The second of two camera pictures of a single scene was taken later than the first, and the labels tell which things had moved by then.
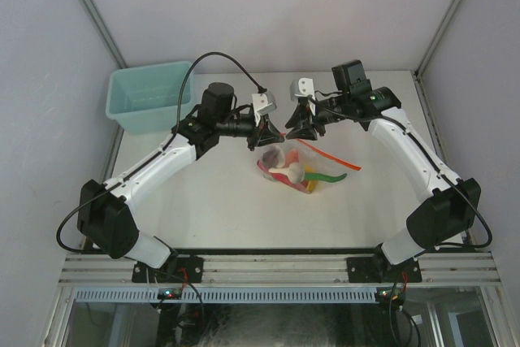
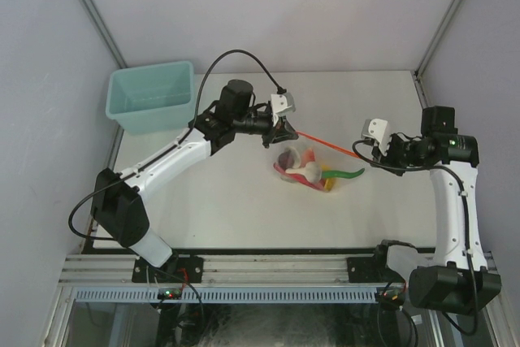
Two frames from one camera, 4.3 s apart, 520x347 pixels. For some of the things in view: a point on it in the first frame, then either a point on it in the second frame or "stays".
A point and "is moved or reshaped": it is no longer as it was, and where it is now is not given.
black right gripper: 301,114 → 387,161
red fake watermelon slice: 292,158 → 308,157
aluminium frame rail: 439,270 stays
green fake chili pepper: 325,177 → 337,173
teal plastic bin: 145,98 stays
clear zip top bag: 298,164 is moved or reshaped
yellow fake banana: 311,184 → 330,181
